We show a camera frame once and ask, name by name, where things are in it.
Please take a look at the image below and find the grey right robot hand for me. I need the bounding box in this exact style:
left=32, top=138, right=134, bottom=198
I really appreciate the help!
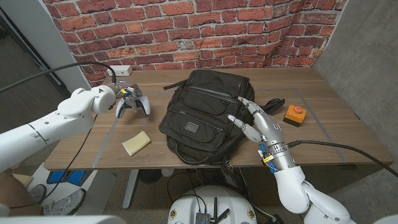
left=228, top=95, right=286, bottom=149

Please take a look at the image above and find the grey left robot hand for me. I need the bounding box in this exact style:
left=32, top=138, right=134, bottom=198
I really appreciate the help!
left=114, top=80, right=144, bottom=113

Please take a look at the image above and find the white black game controller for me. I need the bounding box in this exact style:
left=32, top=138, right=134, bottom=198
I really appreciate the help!
left=115, top=95, right=152, bottom=118

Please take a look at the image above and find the black backpack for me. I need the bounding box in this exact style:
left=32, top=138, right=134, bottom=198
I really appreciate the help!
left=158, top=69, right=285, bottom=167

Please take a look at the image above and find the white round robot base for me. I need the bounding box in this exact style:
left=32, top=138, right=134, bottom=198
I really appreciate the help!
left=167, top=185, right=258, bottom=224

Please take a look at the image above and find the orange emergency-stop button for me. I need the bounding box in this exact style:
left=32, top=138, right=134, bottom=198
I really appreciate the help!
left=282, top=105, right=307, bottom=128

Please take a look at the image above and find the yellow sponge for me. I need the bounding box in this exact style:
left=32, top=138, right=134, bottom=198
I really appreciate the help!
left=121, top=130, right=152, bottom=157

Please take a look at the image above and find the white power strip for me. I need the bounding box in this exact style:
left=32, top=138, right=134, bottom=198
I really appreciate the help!
left=106, top=65, right=133, bottom=77

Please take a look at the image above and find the grey table tape marking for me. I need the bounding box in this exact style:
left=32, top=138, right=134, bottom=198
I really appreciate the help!
left=91, top=88, right=348, bottom=169

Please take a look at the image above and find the brick print backdrop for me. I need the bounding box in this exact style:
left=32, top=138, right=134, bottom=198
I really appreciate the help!
left=42, top=0, right=348, bottom=90

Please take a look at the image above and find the black round floor fixture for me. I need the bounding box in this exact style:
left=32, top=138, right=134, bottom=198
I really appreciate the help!
left=139, top=169, right=162, bottom=185

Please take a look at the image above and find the metal table leg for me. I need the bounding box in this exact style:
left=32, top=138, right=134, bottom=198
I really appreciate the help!
left=122, top=169, right=140, bottom=210

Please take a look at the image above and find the blue black floor item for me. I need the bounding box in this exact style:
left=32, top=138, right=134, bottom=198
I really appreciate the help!
left=46, top=169, right=94, bottom=187

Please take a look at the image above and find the small grey computer box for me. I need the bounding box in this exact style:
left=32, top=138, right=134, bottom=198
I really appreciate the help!
left=195, top=212, right=211, bottom=224

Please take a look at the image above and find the grey sneaker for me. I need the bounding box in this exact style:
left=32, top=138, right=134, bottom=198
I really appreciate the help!
left=27, top=184, right=47, bottom=205
left=42, top=188, right=87, bottom=217

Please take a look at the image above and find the tan box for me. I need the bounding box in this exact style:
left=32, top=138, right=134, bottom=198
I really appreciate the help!
left=12, top=173, right=34, bottom=187

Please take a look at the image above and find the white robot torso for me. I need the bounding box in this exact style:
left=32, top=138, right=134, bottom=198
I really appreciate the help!
left=0, top=213, right=398, bottom=224

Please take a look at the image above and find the person's leg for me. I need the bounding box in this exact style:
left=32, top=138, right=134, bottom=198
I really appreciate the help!
left=0, top=170, right=43, bottom=217

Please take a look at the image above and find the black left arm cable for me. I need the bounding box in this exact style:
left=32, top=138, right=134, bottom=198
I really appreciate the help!
left=0, top=62, right=118, bottom=210

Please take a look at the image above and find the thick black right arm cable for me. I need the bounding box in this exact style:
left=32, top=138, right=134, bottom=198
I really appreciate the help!
left=285, top=139, right=398, bottom=178

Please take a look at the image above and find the thin black floor cable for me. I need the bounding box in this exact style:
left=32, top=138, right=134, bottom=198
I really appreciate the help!
left=167, top=172, right=208, bottom=215

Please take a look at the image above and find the white wall panel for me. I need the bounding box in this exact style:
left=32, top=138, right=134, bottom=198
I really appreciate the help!
left=0, top=0, right=93, bottom=94

